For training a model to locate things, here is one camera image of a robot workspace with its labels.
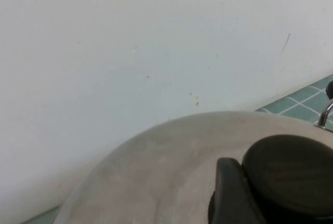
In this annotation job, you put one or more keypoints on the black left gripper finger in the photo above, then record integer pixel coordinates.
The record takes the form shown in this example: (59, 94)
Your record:
(229, 182)

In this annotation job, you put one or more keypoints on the steel pot lid black knob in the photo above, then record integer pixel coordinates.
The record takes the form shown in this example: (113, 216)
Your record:
(156, 172)

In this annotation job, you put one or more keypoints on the green white checked tablecloth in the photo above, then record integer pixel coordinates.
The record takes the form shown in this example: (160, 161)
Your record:
(299, 104)

